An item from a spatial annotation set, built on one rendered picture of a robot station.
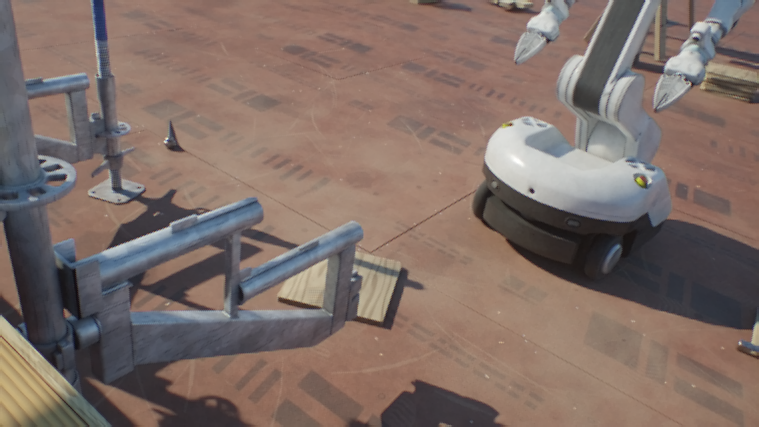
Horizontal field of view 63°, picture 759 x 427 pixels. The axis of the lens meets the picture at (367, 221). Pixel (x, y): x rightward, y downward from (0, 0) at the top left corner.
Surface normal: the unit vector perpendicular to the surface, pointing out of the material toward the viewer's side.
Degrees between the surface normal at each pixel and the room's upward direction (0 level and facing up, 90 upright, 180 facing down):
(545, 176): 52
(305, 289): 0
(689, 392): 0
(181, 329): 90
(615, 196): 56
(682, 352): 0
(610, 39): 70
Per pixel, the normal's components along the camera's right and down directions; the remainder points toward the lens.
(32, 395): 0.11, -0.85
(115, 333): 0.77, 0.40
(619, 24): -0.62, -0.02
